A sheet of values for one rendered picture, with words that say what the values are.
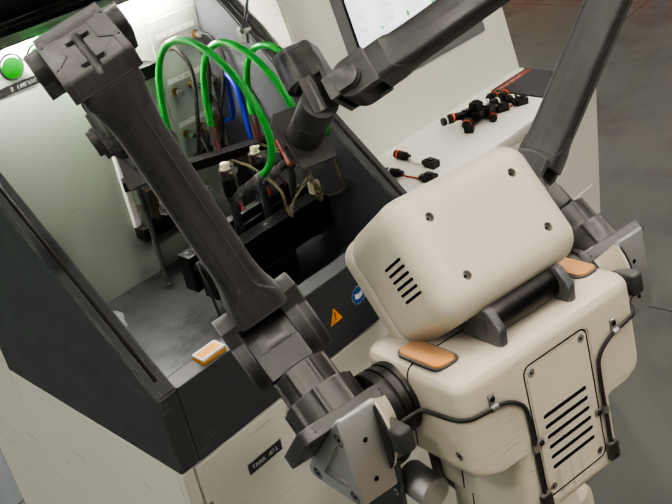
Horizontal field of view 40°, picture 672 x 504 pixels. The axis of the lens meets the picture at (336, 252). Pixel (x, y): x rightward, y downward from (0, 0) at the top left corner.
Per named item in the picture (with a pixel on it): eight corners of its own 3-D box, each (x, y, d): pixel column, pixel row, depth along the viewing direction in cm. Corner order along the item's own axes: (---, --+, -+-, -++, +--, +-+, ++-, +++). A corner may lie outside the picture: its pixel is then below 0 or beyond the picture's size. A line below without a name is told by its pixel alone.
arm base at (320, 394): (306, 444, 94) (396, 387, 100) (262, 380, 97) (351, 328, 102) (290, 471, 102) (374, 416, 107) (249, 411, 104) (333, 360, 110)
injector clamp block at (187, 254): (226, 330, 186) (208, 265, 178) (194, 316, 192) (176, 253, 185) (339, 251, 206) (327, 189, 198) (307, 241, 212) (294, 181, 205)
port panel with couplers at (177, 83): (191, 160, 208) (155, 24, 192) (182, 157, 210) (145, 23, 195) (234, 137, 215) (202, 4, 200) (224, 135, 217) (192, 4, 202)
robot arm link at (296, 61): (361, 78, 131) (382, 92, 139) (326, 10, 133) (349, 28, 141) (292, 122, 134) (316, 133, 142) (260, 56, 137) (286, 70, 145)
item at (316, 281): (200, 462, 159) (176, 388, 151) (184, 452, 162) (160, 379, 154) (422, 285, 195) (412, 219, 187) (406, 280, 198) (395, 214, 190)
